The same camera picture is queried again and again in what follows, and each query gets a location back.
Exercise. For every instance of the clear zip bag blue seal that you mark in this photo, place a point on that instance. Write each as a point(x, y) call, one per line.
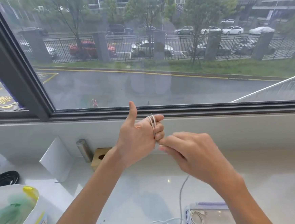
point(217, 217)

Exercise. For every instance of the red car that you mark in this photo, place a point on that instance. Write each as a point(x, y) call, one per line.
point(89, 49)

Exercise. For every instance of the dark grey window frame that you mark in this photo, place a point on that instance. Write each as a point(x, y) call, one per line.
point(19, 74)

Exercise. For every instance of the person's right forearm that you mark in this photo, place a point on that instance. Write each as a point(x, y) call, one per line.
point(242, 205)

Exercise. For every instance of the person's left hand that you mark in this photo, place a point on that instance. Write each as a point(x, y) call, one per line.
point(133, 142)

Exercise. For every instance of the white folded panel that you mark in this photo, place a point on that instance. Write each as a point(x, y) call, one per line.
point(57, 161)

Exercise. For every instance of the white metal rail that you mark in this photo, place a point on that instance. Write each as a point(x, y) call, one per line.
point(267, 87)

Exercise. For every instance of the person's left middle finger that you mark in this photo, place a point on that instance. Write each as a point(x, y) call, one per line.
point(159, 128)

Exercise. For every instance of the wooden block with hole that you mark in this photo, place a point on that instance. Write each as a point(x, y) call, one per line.
point(99, 157)

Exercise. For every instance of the person's right hand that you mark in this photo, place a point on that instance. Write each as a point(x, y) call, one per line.
point(202, 157)

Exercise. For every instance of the silver metal cylinder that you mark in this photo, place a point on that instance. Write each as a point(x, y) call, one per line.
point(84, 150)

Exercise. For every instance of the person's right thumb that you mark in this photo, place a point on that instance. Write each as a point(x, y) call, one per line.
point(168, 149)

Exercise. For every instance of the row of parked cars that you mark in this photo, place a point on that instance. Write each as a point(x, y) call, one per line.
point(145, 48)

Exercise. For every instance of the black metal fence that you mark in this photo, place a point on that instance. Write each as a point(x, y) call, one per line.
point(122, 50)

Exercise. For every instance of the grey stone fence pillar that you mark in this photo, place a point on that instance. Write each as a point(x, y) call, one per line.
point(159, 44)
point(101, 46)
point(36, 46)
point(262, 45)
point(213, 45)

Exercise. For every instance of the red fire hydrant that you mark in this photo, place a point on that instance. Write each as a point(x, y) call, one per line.
point(95, 103)

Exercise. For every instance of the person's left thumb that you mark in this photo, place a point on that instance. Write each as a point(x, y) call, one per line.
point(132, 113)

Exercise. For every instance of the person's left forearm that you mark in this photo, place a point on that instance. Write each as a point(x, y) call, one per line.
point(93, 196)

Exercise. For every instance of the green tree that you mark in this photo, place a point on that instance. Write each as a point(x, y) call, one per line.
point(144, 6)
point(74, 9)
point(200, 7)

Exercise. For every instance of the white plastic bag green yellow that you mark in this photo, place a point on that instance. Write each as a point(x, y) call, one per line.
point(15, 218)

